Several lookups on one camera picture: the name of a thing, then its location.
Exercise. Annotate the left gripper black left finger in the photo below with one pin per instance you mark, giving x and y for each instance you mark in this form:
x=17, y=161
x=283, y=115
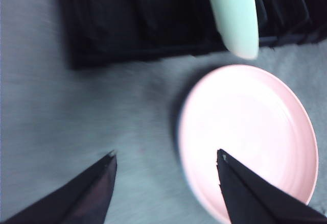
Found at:
x=81, y=198

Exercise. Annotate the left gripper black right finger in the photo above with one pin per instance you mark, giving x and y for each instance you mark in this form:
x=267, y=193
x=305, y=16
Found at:
x=250, y=201

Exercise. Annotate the pink plate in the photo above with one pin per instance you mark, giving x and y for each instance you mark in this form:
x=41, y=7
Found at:
x=242, y=119

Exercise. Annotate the pale green plate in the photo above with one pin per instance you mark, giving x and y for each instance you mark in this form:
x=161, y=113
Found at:
x=235, y=17

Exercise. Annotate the black plate rack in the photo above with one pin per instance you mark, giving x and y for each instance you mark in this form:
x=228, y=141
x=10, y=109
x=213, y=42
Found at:
x=127, y=25

